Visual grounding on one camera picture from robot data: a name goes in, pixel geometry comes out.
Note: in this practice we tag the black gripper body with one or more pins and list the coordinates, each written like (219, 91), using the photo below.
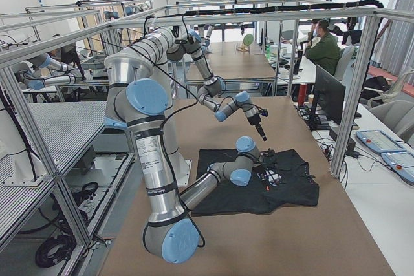
(255, 123)
(267, 156)

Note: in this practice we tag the black t-shirt with logo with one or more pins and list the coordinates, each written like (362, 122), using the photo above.
(294, 186)

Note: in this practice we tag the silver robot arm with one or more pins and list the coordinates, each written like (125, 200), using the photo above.
(173, 44)
(137, 102)

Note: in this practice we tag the red bottle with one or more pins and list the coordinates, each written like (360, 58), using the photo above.
(302, 94)

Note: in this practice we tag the black computer monitor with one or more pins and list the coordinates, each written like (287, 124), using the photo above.
(329, 95)

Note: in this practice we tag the person in green jacket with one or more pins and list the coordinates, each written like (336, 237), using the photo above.
(326, 52)

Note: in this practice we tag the teach pendant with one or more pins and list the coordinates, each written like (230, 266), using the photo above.
(378, 141)

